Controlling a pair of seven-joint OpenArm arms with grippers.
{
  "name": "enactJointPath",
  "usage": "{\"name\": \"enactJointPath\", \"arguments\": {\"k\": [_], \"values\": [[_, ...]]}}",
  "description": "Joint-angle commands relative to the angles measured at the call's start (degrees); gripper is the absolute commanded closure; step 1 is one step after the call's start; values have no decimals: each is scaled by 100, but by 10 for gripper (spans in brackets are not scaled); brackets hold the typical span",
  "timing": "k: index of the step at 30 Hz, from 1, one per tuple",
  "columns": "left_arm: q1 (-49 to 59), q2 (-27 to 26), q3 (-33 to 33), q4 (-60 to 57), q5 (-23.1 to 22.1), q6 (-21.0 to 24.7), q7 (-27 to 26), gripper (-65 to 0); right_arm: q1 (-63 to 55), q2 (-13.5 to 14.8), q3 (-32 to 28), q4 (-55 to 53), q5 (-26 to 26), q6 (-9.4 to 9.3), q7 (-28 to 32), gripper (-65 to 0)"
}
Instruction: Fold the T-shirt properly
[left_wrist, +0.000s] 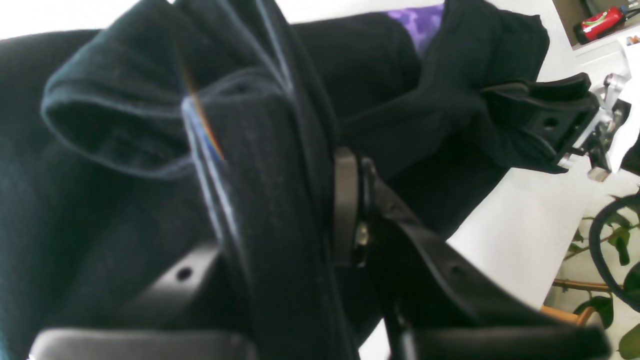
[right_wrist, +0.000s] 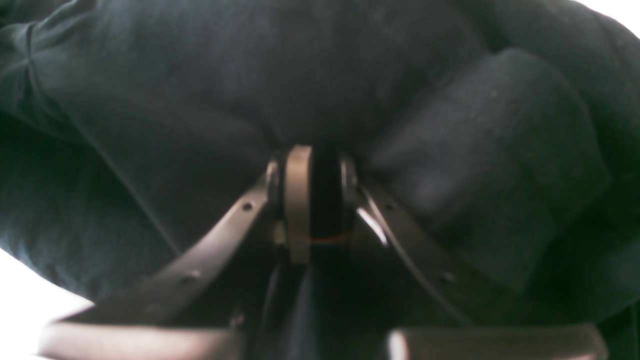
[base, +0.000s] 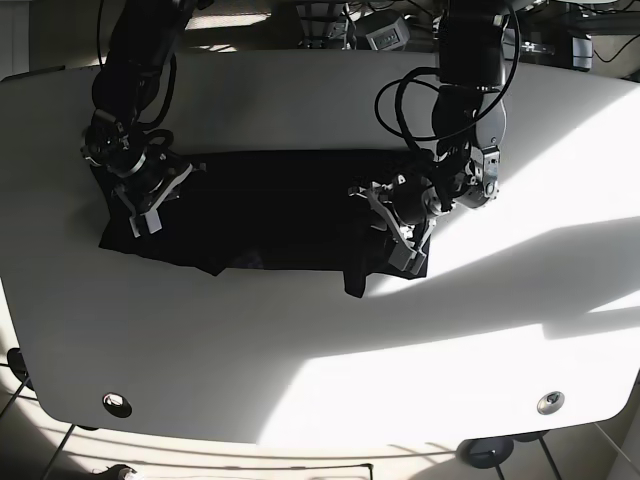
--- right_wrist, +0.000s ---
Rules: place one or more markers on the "black T-shirt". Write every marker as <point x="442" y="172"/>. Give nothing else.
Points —
<point x="510" y="128"/>

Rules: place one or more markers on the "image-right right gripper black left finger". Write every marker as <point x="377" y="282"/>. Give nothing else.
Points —
<point x="206" y="304"/>

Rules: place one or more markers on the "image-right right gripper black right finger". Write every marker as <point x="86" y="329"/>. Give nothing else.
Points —
<point x="433" y="306"/>

